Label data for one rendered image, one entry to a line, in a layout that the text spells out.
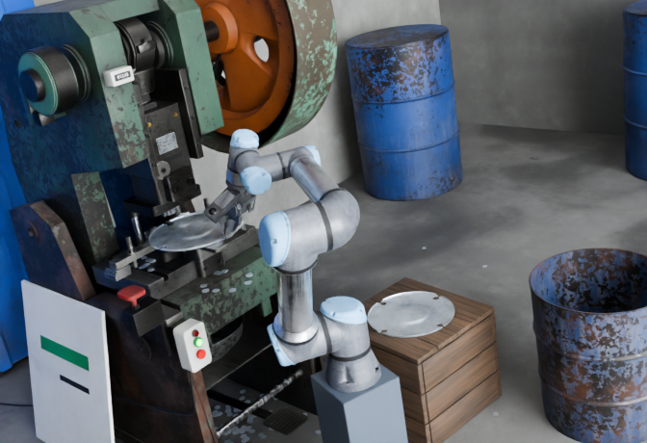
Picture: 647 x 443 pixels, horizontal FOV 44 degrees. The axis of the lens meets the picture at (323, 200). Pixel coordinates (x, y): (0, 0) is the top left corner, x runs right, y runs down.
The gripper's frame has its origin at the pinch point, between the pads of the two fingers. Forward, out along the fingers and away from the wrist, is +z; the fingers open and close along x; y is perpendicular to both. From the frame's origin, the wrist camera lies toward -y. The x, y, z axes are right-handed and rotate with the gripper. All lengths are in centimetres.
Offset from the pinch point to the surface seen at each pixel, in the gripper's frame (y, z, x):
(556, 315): 50, -2, -87
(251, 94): 38, -21, 29
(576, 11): 332, 15, 28
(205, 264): -2.0, 13.6, 4.3
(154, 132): -2.2, -20.5, 30.7
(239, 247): 14.7, 16.5, 5.6
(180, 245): -8.5, 5.8, 9.5
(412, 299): 54, 29, -42
